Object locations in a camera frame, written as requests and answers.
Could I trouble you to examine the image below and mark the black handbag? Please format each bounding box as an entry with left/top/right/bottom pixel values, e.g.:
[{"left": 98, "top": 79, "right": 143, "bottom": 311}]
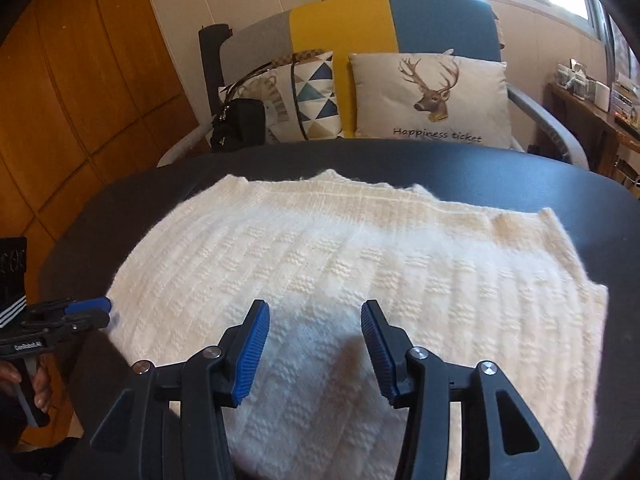
[{"left": 210, "top": 98, "right": 266, "bottom": 153}]

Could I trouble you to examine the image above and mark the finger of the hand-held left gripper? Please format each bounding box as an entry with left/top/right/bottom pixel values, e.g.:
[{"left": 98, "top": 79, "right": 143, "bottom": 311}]
[
  {"left": 30, "top": 296, "right": 112, "bottom": 318},
  {"left": 47, "top": 312, "right": 111, "bottom": 333}
]

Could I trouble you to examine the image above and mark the wooden wardrobe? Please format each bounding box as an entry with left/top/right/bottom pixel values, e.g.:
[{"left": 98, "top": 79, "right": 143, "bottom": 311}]
[{"left": 0, "top": 0, "right": 201, "bottom": 306}]

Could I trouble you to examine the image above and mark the cream knit sweater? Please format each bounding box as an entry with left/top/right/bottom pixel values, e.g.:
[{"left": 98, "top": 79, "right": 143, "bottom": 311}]
[{"left": 107, "top": 170, "right": 611, "bottom": 480}]

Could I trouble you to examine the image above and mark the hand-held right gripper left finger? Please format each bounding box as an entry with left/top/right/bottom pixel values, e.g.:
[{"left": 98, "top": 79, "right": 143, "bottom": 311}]
[{"left": 90, "top": 300, "right": 271, "bottom": 480}]

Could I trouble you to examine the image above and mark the brown checkered bag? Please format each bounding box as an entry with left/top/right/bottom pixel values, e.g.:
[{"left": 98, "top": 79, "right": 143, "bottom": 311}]
[{"left": 270, "top": 49, "right": 326, "bottom": 66}]

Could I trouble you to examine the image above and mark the triangle pattern cushion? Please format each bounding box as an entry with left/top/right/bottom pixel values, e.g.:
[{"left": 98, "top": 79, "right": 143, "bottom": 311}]
[{"left": 220, "top": 51, "right": 343, "bottom": 143}]

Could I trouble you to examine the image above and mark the deer print cushion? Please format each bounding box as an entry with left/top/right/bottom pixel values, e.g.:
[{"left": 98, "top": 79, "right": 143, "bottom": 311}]
[{"left": 348, "top": 50, "right": 513, "bottom": 150}]

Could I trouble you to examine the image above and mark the person's left hand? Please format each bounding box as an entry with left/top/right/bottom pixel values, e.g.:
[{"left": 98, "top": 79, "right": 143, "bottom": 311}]
[{"left": 0, "top": 360, "right": 52, "bottom": 411}]

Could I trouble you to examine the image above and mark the wooden desk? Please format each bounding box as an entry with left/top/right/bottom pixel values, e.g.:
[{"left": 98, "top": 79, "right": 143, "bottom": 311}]
[{"left": 545, "top": 80, "right": 640, "bottom": 186}]

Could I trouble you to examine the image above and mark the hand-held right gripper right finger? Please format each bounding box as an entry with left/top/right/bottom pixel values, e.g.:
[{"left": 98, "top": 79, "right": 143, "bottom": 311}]
[{"left": 361, "top": 300, "right": 571, "bottom": 480}]

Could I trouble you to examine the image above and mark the grey yellow blue sofa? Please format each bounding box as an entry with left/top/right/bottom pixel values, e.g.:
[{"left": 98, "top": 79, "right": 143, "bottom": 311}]
[{"left": 157, "top": 0, "right": 591, "bottom": 168}]

